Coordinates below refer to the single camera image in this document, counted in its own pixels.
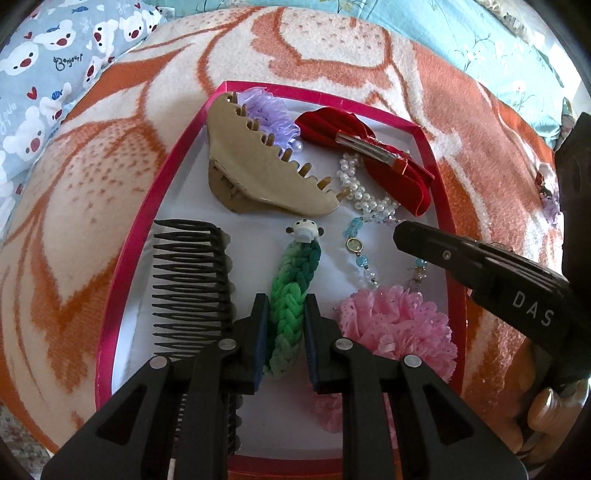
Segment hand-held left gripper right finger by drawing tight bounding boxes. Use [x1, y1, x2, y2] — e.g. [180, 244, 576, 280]
[302, 293, 529, 480]

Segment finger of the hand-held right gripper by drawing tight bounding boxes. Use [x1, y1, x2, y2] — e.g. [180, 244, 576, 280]
[392, 220, 497, 289]

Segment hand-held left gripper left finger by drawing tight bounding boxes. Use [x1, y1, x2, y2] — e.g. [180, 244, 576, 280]
[41, 293, 271, 480]

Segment green braided bracelet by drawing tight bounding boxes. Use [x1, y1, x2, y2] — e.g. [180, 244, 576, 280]
[263, 219, 322, 381]

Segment red velvet bow clip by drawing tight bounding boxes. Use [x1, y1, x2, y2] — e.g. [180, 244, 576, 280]
[294, 107, 435, 217]

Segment blue crystal bead bracelet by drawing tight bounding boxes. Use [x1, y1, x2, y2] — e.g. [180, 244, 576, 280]
[342, 216, 430, 289]

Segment white pearl bracelet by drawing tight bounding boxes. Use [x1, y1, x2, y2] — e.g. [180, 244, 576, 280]
[337, 154, 400, 217]

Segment pink ruffled scrunchie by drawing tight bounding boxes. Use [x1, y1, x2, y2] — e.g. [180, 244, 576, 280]
[314, 284, 458, 433]

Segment black hair comb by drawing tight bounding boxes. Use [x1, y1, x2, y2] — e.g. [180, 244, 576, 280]
[150, 219, 243, 457]

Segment red shallow box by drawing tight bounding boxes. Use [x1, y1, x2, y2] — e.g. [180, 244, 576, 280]
[95, 80, 469, 478]

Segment beige claw hair clip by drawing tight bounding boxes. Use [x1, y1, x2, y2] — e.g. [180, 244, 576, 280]
[205, 91, 349, 217]

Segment purple ruffled scrunchie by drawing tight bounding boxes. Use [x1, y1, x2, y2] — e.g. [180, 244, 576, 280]
[240, 88, 304, 154]

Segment person's right hand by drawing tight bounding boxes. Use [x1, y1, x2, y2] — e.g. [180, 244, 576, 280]
[510, 385, 585, 469]

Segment small purple flower clip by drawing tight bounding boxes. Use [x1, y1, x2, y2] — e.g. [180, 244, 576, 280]
[536, 167, 562, 227]

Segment orange and cream blanket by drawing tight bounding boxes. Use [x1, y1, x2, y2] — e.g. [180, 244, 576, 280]
[0, 7, 573, 480]

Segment floral bed sheet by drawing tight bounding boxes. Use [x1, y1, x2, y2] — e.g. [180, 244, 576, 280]
[0, 401, 52, 480]

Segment blue bear print pillow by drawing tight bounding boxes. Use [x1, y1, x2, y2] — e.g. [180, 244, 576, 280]
[0, 0, 163, 234]

